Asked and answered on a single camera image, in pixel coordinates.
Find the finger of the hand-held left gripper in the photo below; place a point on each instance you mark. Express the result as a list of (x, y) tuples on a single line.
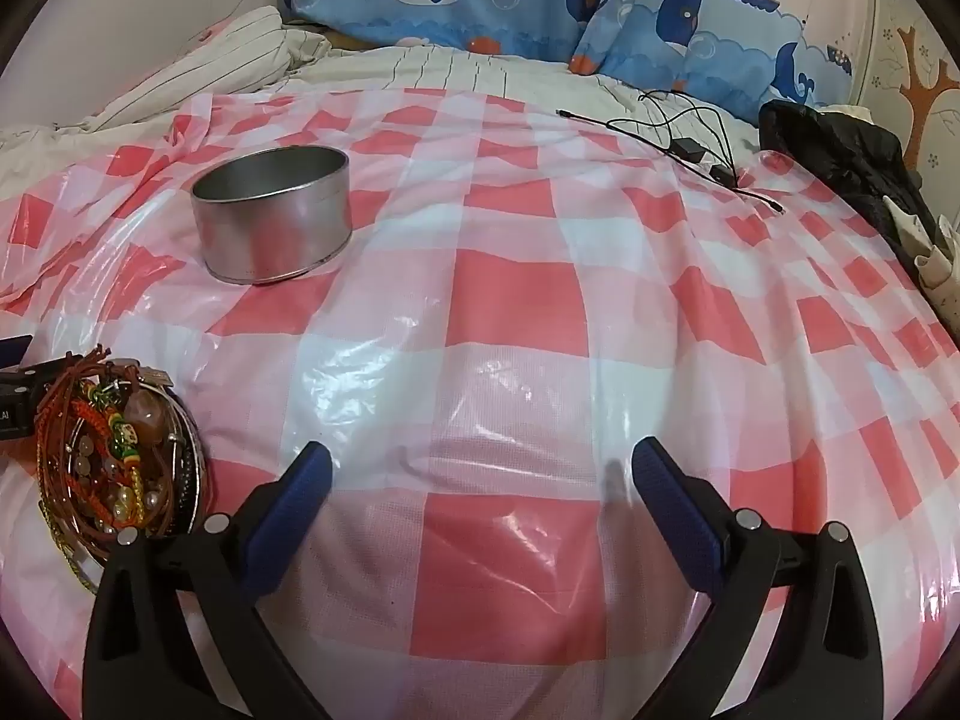
[(22, 379), (15, 349)]

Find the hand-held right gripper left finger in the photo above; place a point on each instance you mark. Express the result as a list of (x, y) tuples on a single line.
[(300, 495)]

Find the small black adapter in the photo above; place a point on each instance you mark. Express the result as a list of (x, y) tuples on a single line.
[(688, 150), (724, 174)]

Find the red white checked plastic sheet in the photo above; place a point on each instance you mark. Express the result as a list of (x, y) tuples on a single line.
[(510, 300)]

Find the clear glass bowl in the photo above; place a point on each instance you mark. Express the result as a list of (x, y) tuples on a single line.
[(196, 495)]

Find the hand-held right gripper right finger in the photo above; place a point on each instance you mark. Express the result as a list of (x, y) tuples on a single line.
[(667, 495)]

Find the round silver metal tin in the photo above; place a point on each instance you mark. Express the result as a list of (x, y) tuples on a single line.
[(277, 225)]

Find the black jacket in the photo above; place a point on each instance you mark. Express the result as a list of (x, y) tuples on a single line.
[(847, 165)]

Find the cream cloth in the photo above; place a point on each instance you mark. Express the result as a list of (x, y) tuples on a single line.
[(934, 255)]

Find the white striped bedsheet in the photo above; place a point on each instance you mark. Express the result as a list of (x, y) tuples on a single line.
[(450, 67)]

